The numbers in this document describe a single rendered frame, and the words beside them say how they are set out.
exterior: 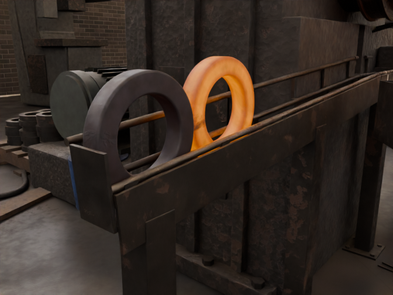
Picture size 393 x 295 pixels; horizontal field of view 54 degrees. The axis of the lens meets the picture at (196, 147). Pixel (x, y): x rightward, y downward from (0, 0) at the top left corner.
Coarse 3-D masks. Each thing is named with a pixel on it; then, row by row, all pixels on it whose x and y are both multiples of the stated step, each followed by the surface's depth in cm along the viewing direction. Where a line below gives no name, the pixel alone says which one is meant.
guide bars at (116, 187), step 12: (384, 72) 131; (324, 96) 95; (300, 108) 85; (264, 120) 75; (276, 120) 77; (240, 132) 68; (216, 144) 63; (180, 156) 57; (192, 156) 59; (156, 168) 53; (168, 168) 55; (132, 180) 50
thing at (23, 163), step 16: (32, 112) 254; (48, 112) 235; (16, 128) 257; (32, 128) 242; (48, 128) 224; (0, 144) 266; (16, 144) 261; (32, 144) 244; (0, 160) 270; (16, 160) 255
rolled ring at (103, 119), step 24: (144, 72) 51; (96, 96) 49; (120, 96) 49; (168, 96) 55; (96, 120) 48; (120, 120) 50; (168, 120) 60; (192, 120) 60; (96, 144) 47; (168, 144) 60; (120, 168) 51
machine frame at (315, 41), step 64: (128, 0) 139; (192, 0) 117; (256, 0) 106; (320, 0) 118; (128, 64) 145; (192, 64) 121; (256, 64) 110; (320, 64) 113; (256, 192) 119; (320, 192) 130; (192, 256) 138; (256, 256) 124; (320, 256) 141
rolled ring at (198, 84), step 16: (208, 64) 63; (224, 64) 65; (240, 64) 69; (192, 80) 62; (208, 80) 62; (240, 80) 69; (192, 96) 61; (240, 96) 72; (192, 112) 61; (240, 112) 73; (240, 128) 72; (192, 144) 64
